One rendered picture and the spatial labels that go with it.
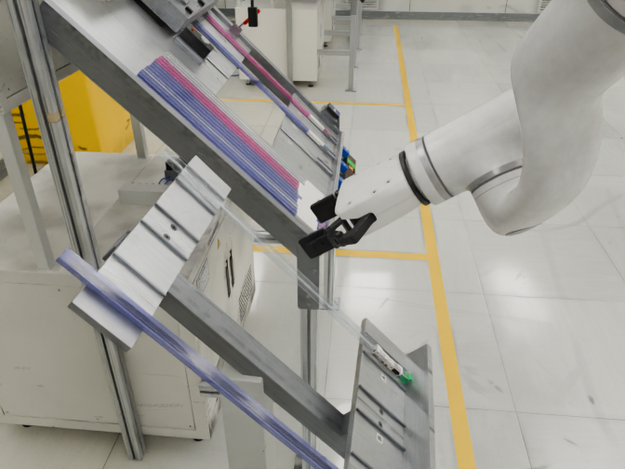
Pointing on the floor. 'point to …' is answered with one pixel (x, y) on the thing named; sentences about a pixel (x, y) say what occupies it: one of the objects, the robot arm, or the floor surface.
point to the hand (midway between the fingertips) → (315, 228)
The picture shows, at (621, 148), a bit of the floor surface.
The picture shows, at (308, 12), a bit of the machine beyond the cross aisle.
